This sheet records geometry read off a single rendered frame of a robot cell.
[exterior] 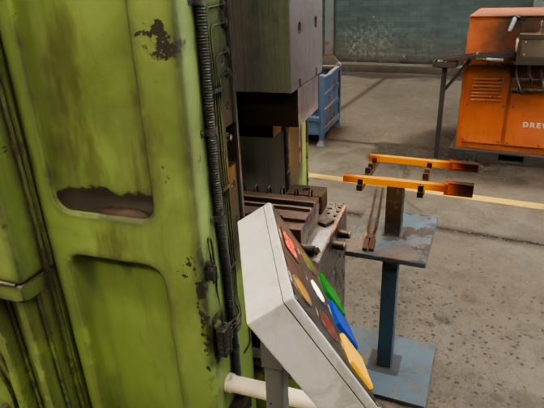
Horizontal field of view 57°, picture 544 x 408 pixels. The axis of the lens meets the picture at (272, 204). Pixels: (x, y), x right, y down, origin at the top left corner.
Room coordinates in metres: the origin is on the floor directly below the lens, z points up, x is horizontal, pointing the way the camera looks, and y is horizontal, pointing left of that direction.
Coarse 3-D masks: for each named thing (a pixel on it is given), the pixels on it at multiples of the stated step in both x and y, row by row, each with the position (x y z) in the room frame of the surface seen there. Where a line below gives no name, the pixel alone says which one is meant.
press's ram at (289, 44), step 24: (240, 0) 1.22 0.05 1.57; (264, 0) 1.20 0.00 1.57; (288, 0) 1.18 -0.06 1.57; (312, 0) 1.36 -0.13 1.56; (240, 24) 1.22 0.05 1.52; (264, 24) 1.20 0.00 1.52; (288, 24) 1.18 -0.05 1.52; (312, 24) 1.36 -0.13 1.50; (240, 48) 1.22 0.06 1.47; (264, 48) 1.20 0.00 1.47; (288, 48) 1.18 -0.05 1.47; (312, 48) 1.36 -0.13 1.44; (240, 72) 1.22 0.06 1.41; (264, 72) 1.20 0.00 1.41; (288, 72) 1.18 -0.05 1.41; (312, 72) 1.36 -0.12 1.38
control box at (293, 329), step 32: (256, 224) 0.87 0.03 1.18; (256, 256) 0.76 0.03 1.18; (288, 256) 0.75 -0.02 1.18; (256, 288) 0.66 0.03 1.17; (288, 288) 0.62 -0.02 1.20; (320, 288) 0.82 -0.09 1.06; (256, 320) 0.59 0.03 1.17; (288, 320) 0.59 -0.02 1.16; (320, 320) 0.65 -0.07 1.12; (288, 352) 0.59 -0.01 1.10; (320, 352) 0.60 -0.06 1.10; (320, 384) 0.60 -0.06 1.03; (352, 384) 0.60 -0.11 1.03
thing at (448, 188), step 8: (344, 176) 1.69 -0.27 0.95; (352, 176) 1.68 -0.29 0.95; (360, 176) 1.68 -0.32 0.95; (368, 176) 1.67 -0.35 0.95; (376, 176) 1.67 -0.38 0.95; (368, 184) 1.66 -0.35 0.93; (376, 184) 1.65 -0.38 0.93; (384, 184) 1.64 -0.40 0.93; (392, 184) 1.63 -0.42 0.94; (400, 184) 1.61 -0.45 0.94; (408, 184) 1.60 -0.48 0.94; (416, 184) 1.59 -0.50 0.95; (424, 184) 1.58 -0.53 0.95; (432, 184) 1.58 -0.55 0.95; (440, 184) 1.58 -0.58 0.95; (448, 184) 1.55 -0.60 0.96; (456, 184) 1.54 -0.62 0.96; (464, 184) 1.54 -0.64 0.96; (472, 184) 1.54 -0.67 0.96; (448, 192) 1.56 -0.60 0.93; (456, 192) 1.55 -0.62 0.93; (464, 192) 1.54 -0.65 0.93; (472, 192) 1.53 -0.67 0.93
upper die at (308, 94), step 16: (240, 96) 1.28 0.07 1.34; (256, 96) 1.26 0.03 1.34; (272, 96) 1.25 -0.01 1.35; (288, 96) 1.23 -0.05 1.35; (304, 96) 1.28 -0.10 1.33; (240, 112) 1.28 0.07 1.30; (256, 112) 1.26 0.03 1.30; (272, 112) 1.25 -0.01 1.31; (288, 112) 1.23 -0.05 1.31; (304, 112) 1.28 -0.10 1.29
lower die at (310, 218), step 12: (252, 192) 1.48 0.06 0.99; (252, 204) 1.38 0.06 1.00; (264, 204) 1.36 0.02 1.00; (276, 204) 1.36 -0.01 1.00; (288, 216) 1.29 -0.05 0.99; (300, 216) 1.29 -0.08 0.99; (312, 216) 1.35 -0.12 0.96; (300, 228) 1.23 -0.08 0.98; (312, 228) 1.35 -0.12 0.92; (300, 240) 1.23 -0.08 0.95
